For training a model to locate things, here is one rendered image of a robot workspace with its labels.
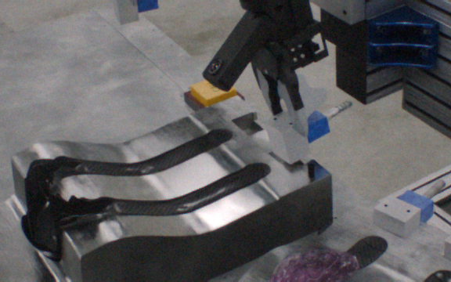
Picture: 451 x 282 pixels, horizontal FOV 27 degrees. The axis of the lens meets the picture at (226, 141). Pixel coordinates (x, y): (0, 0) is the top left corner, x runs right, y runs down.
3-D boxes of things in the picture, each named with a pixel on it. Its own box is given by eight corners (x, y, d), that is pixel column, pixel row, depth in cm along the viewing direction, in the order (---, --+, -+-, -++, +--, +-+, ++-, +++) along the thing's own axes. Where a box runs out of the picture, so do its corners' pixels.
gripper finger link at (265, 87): (309, 107, 135) (303, 58, 128) (276, 126, 133) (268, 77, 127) (297, 97, 137) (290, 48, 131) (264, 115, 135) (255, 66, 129)
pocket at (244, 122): (257, 130, 146) (255, 110, 144) (275, 145, 142) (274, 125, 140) (232, 139, 144) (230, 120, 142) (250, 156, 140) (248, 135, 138)
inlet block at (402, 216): (426, 191, 134) (427, 160, 131) (456, 204, 131) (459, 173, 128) (373, 238, 126) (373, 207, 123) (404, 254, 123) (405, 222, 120)
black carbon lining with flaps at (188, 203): (224, 135, 142) (218, 83, 137) (280, 187, 131) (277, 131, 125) (9, 220, 129) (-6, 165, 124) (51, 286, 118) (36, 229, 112)
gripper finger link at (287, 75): (309, 107, 123) (286, 48, 121) (300, 113, 123) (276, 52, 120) (293, 103, 128) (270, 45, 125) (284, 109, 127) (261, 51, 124)
